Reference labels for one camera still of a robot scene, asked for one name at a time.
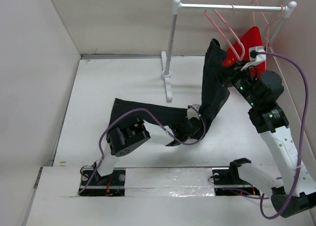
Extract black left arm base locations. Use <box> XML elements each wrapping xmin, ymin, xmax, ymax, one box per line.
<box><xmin>79</xmin><ymin>165</ymin><xmax>126</xmax><ymax>197</ymax></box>

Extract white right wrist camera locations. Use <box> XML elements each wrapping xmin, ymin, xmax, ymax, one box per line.
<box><xmin>241</xmin><ymin>46</ymin><xmax>266</xmax><ymax>71</ymax></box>

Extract pink empty hanger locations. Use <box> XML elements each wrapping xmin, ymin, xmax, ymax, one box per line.
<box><xmin>204</xmin><ymin>4</ymin><xmax>245</xmax><ymax>60</ymax></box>

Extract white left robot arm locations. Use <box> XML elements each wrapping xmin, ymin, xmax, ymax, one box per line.
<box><xmin>93</xmin><ymin>109</ymin><xmax>207</xmax><ymax>185</ymax></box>

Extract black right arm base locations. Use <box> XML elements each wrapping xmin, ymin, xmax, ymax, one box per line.
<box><xmin>208</xmin><ymin>168</ymin><xmax>261</xmax><ymax>198</ymax></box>

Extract white clothes rack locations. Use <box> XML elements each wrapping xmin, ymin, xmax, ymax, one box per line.
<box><xmin>160</xmin><ymin>0</ymin><xmax>298</xmax><ymax>104</ymax></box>

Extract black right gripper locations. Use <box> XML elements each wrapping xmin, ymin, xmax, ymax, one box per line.
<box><xmin>211</xmin><ymin>59</ymin><xmax>260</xmax><ymax>108</ymax></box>

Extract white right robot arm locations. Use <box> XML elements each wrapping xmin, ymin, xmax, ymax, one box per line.
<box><xmin>221</xmin><ymin>62</ymin><xmax>316</xmax><ymax>218</ymax></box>

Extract black denim trousers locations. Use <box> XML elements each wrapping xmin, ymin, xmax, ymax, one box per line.
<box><xmin>109</xmin><ymin>38</ymin><xmax>230</xmax><ymax>132</ymax></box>

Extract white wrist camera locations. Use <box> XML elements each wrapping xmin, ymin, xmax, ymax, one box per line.
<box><xmin>187</xmin><ymin>104</ymin><xmax>201</xmax><ymax>119</ymax></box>
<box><xmin>241</xmin><ymin>46</ymin><xmax>266</xmax><ymax>71</ymax></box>

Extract pink hanger holding shorts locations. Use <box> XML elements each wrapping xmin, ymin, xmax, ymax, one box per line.
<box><xmin>252</xmin><ymin>12</ymin><xmax>271</xmax><ymax>51</ymax></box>

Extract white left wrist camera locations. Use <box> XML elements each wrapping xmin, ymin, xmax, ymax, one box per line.
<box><xmin>187</xmin><ymin>104</ymin><xmax>201</xmax><ymax>119</ymax></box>

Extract red shorts with stripes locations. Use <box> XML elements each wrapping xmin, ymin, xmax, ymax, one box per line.
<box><xmin>223</xmin><ymin>26</ymin><xmax>266</xmax><ymax>78</ymax></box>

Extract pink hanger at rack end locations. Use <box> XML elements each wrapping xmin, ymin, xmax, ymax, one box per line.
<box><xmin>261</xmin><ymin>8</ymin><xmax>284</xmax><ymax>50</ymax></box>

